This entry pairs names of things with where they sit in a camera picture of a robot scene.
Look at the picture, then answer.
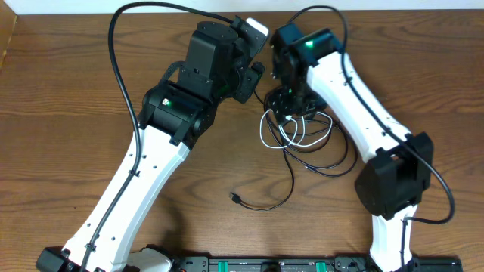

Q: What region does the white usb cable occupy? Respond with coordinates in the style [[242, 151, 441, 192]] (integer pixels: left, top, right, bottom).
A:
[[259, 108, 334, 150]]

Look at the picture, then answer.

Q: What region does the black usb cable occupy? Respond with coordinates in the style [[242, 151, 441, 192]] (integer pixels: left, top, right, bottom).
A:
[[229, 90, 296, 212]]

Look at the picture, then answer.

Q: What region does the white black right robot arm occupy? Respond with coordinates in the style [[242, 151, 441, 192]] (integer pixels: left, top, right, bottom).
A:
[[267, 23, 433, 271]]

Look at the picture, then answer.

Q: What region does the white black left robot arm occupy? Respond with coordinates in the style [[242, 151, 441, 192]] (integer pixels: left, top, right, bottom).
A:
[[36, 18, 269, 271]]

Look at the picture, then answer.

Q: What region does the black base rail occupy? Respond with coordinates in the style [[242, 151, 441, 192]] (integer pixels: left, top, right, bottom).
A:
[[124, 244, 464, 272]]

